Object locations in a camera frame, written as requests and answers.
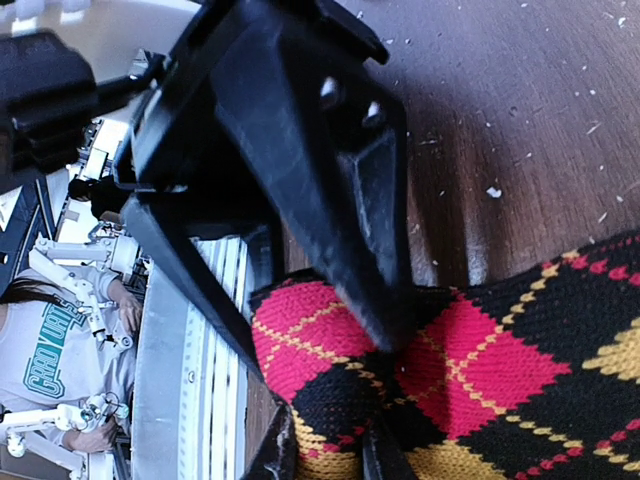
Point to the black argyle sock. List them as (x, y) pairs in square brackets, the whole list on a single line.
[(532, 377)]

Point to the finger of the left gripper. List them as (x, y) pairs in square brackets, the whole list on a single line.
[(165, 224), (327, 144)]

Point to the person in grey sweatshirt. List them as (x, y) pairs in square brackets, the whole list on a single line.
[(49, 355)]

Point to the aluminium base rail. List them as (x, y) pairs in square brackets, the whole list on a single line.
[(190, 393)]

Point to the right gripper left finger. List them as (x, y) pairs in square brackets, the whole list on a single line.
[(276, 457)]

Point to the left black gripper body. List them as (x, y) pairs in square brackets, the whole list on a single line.
[(176, 143)]

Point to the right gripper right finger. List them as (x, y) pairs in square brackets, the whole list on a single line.
[(382, 456)]

